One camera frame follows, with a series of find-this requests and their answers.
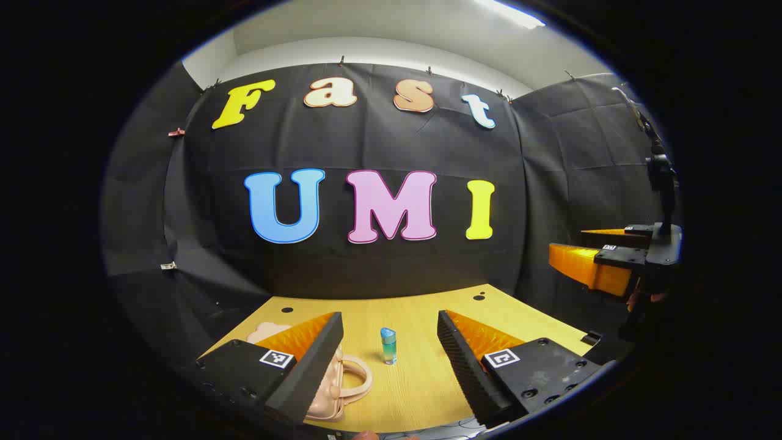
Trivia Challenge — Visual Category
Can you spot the black backdrop cloth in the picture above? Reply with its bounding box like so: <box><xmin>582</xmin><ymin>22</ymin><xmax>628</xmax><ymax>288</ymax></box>
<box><xmin>101</xmin><ymin>61</ymin><xmax>673</xmax><ymax>367</ymax></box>

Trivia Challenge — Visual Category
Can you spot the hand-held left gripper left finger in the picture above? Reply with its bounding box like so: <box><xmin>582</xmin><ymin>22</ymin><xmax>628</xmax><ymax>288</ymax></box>
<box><xmin>195</xmin><ymin>312</ymin><xmax>344</xmax><ymax>425</ymax></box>

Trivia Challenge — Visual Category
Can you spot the pink suitcase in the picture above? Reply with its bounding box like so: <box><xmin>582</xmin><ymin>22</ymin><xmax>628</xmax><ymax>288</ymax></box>
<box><xmin>246</xmin><ymin>322</ymin><xmax>373</xmax><ymax>422</ymax></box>

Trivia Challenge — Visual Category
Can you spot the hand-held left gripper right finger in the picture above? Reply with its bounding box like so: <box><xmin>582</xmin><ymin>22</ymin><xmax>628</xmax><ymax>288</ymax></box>
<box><xmin>437</xmin><ymin>310</ymin><xmax>602</xmax><ymax>428</ymax></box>

